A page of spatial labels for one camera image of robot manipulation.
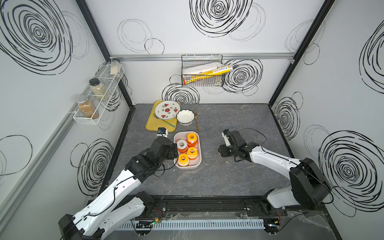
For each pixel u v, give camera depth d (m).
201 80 0.87
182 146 0.91
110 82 0.95
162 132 0.64
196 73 0.87
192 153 0.89
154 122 1.09
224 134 0.81
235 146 0.68
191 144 0.92
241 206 0.75
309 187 0.42
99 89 0.71
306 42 0.85
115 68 0.86
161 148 0.52
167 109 1.16
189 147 0.92
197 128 1.06
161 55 0.94
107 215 0.42
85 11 0.72
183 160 0.86
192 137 0.94
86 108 0.63
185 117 1.11
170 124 1.09
